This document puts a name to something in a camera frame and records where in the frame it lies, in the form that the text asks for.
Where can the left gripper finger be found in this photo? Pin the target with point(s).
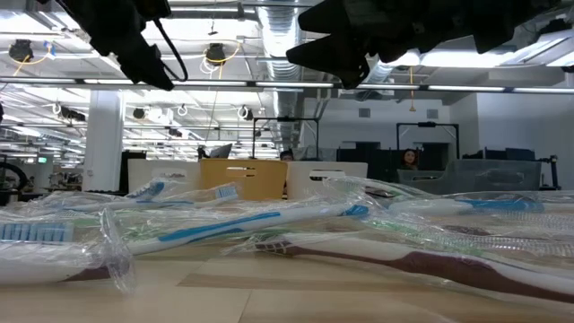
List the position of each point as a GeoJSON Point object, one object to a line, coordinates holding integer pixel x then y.
{"type": "Point", "coordinates": [145, 63]}

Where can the black rig frame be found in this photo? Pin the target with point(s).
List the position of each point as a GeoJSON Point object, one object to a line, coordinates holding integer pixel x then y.
{"type": "Point", "coordinates": [426, 124]}

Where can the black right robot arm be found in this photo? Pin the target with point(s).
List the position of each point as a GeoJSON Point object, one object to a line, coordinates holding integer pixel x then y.
{"type": "Point", "coordinates": [515, 22]}

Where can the white square pillar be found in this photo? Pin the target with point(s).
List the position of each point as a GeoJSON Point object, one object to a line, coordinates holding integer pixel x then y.
{"type": "Point", "coordinates": [103, 143]}

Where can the black office partition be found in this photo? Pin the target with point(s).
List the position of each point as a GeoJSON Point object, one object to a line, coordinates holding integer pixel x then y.
{"type": "Point", "coordinates": [359, 157]}

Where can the grey translucent plastic bin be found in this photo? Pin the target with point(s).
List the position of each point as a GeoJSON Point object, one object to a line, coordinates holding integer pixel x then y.
{"type": "Point", "coordinates": [448, 179]}

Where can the grey tilted monitor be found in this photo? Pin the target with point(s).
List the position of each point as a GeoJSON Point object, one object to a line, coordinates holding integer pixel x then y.
{"type": "Point", "coordinates": [222, 151]}

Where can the person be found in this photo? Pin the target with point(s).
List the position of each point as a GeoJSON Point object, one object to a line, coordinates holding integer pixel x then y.
{"type": "Point", "coordinates": [409, 158]}
{"type": "Point", "coordinates": [287, 155]}

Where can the white plastic bin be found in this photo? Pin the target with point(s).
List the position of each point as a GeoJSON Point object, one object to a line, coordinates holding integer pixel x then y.
{"type": "Point", "coordinates": [139, 179]}
{"type": "Point", "coordinates": [300, 179]}

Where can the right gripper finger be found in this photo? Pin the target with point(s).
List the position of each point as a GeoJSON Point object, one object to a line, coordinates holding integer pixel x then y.
{"type": "Point", "coordinates": [341, 56]}
{"type": "Point", "coordinates": [336, 18]}

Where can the silver ventilation duct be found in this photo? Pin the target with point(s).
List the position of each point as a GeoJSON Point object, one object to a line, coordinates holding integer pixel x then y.
{"type": "Point", "coordinates": [273, 45]}

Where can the orange plastic bin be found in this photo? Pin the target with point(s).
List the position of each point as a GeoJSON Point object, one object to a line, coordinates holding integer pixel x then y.
{"type": "Point", "coordinates": [264, 179]}

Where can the LED light bar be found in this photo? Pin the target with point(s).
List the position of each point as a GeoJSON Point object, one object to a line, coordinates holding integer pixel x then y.
{"type": "Point", "coordinates": [291, 84]}

